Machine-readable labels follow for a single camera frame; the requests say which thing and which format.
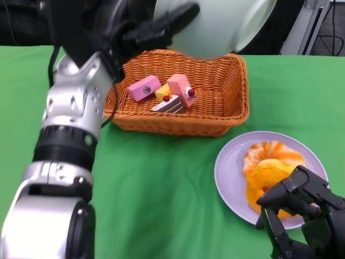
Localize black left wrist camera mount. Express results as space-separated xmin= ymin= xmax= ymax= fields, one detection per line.
xmin=52 ymin=0 xmax=125 ymax=79

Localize grey-green bowl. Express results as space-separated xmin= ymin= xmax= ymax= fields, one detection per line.
xmin=153 ymin=0 xmax=278 ymax=60

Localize yellow cake slice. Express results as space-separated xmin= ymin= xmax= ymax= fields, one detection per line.
xmin=154 ymin=83 xmax=173 ymax=103

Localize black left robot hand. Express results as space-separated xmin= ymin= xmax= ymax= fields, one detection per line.
xmin=107 ymin=0 xmax=202 ymax=59

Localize black backdrop curtain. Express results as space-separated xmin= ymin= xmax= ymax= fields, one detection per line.
xmin=0 ymin=0 xmax=308 ymax=57

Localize black looped floor cables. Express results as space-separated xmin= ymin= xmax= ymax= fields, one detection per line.
xmin=318 ymin=10 xmax=345 ymax=57

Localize orange white striped bread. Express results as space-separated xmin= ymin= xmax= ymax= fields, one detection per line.
xmin=242 ymin=140 xmax=307 ymax=176

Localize orange wicker basket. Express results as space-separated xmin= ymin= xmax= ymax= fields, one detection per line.
xmin=103 ymin=49 xmax=250 ymax=138

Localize grey aluminium frame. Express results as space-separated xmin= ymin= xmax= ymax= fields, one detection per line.
xmin=280 ymin=0 xmax=336 ymax=57

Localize salmon red cake slice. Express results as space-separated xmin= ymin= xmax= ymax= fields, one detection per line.
xmin=167 ymin=73 xmax=197 ymax=108

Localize green tablecloth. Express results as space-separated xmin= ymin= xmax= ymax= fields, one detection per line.
xmin=0 ymin=45 xmax=345 ymax=259

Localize pink cake slice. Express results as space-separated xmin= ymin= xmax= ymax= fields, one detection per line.
xmin=127 ymin=75 xmax=162 ymax=103

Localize golden orange ring bread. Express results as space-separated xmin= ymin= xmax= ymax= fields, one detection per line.
xmin=245 ymin=158 xmax=320 ymax=219

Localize chocolate cake slice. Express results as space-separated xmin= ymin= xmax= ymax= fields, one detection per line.
xmin=150 ymin=94 xmax=185 ymax=114

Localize lavender round plate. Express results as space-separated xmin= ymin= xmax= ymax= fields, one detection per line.
xmin=214 ymin=131 xmax=329 ymax=230

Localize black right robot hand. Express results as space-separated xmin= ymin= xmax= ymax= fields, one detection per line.
xmin=256 ymin=165 xmax=345 ymax=259

